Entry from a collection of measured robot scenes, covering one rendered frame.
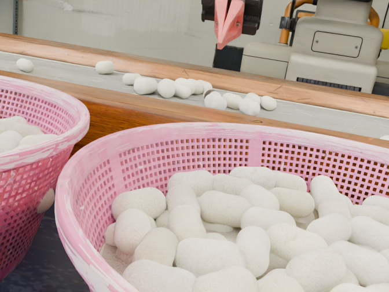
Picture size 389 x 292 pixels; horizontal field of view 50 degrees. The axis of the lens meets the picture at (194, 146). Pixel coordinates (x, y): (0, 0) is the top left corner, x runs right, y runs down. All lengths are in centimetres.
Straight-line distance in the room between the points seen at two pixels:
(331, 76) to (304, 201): 88
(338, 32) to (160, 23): 170
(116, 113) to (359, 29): 90
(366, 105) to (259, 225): 51
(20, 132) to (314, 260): 24
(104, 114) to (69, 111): 5
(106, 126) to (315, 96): 42
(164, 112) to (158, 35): 237
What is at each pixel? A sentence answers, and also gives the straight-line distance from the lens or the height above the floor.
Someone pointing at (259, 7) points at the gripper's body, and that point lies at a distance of 73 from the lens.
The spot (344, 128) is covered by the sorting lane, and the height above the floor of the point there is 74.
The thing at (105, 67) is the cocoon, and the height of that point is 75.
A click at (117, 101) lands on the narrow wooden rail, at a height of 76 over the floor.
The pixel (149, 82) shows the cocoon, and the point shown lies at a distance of 55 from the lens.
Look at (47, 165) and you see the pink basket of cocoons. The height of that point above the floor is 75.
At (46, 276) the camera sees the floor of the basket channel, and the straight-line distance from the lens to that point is 29.
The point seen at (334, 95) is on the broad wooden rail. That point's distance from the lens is 72.
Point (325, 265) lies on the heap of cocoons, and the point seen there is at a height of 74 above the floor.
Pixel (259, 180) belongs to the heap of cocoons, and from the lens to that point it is 30.
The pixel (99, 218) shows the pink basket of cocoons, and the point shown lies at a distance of 22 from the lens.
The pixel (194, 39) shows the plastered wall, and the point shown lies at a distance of 266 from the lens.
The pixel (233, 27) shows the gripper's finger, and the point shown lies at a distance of 72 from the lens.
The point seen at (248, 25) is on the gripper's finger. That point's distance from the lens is 74.
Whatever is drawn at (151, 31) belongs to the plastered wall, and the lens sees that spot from 274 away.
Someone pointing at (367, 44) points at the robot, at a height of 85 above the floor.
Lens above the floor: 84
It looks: 16 degrees down
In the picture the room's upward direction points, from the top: 9 degrees clockwise
